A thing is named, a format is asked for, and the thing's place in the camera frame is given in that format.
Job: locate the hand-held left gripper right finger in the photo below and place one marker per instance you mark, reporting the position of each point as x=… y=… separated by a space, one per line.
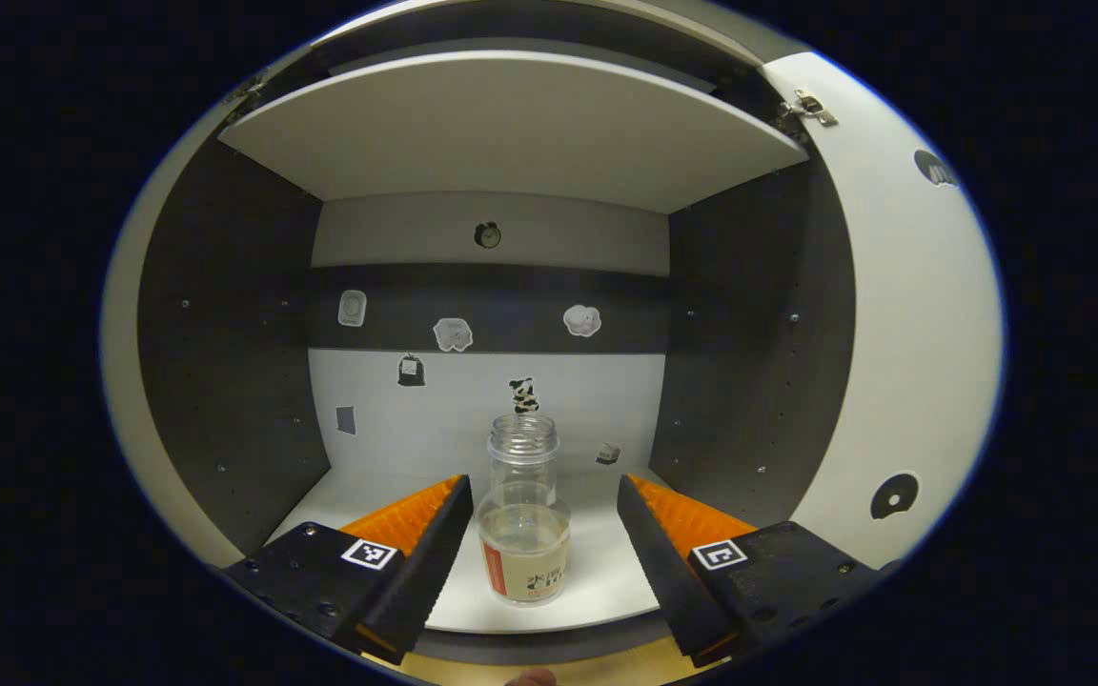
x=668 y=572

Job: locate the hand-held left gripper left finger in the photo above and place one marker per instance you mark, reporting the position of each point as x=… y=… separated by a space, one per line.
x=425 y=572

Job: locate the clear glass bottle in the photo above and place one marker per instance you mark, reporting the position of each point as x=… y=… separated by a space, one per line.
x=522 y=543

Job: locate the white cabinet door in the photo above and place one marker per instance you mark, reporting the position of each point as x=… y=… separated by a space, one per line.
x=911 y=333
x=125 y=381

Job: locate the white cabinet shelf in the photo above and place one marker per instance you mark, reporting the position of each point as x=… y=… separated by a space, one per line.
x=511 y=124
x=597 y=572

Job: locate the white and grey cabinet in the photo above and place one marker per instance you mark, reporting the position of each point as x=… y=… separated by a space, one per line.
x=225 y=333

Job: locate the metal door hinge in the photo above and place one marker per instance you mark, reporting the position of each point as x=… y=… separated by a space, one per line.
x=808 y=108
x=246 y=92

